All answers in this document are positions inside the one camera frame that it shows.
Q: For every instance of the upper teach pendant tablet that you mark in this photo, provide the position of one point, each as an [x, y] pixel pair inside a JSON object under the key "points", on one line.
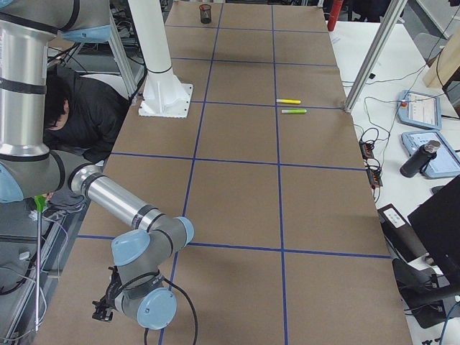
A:
{"points": [[419, 110]]}

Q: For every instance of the lower teach pendant tablet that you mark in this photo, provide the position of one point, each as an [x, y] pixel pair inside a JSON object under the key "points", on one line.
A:
{"points": [[445, 165]]}

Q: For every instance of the red cylinder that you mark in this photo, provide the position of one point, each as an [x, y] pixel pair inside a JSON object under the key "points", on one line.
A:
{"points": [[334, 14]]}

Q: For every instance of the yellow highlighter pen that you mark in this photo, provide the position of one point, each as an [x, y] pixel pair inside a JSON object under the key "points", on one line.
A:
{"points": [[288, 101]]}

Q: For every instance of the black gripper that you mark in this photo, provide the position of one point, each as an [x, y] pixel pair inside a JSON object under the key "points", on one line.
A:
{"points": [[101, 312]]}

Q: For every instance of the green highlighter pen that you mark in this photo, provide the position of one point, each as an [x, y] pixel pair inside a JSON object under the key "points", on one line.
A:
{"points": [[294, 111]]}

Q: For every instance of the black monitor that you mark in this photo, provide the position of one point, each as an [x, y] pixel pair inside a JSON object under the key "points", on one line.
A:
{"points": [[436, 223]]}

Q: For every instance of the person in black jacket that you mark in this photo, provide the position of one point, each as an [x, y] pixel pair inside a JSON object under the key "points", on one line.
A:
{"points": [[83, 115]]}

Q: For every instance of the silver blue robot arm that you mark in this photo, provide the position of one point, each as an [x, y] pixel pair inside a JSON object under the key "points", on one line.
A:
{"points": [[29, 168]]}

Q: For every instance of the black round cup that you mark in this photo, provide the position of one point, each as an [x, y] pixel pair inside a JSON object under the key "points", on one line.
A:
{"points": [[205, 13]]}

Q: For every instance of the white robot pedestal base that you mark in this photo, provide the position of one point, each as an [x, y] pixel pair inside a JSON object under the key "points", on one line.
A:
{"points": [[163, 94]]}

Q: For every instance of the teach pendant tablet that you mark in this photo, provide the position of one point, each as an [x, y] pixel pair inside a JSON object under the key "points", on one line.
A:
{"points": [[419, 110], [445, 165]]}

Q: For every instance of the aluminium frame post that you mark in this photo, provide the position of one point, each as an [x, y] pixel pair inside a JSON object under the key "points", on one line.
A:
{"points": [[378, 43]]}

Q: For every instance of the black water bottle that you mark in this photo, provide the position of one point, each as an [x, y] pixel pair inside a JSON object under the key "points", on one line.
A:
{"points": [[420, 159]]}

